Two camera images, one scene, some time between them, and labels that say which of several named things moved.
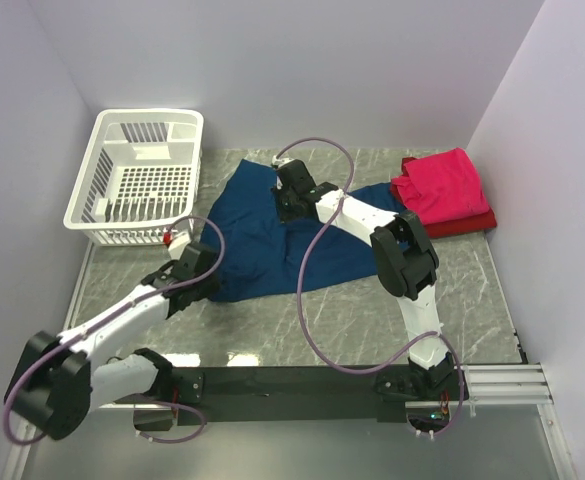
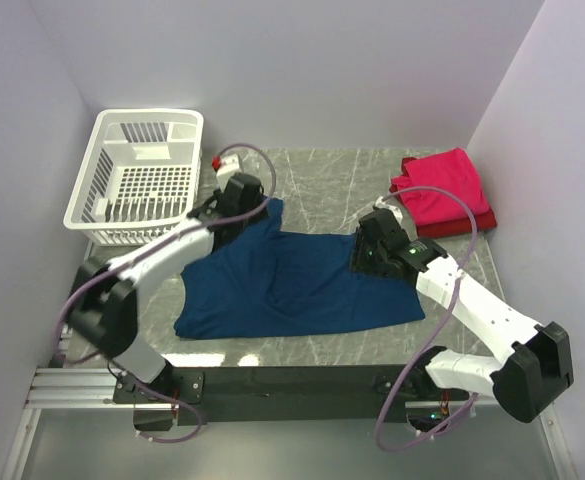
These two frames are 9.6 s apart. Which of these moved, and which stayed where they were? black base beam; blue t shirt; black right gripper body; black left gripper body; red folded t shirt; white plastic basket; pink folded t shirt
Moved: black left gripper body; blue t shirt; black right gripper body
Stayed: pink folded t shirt; white plastic basket; red folded t shirt; black base beam
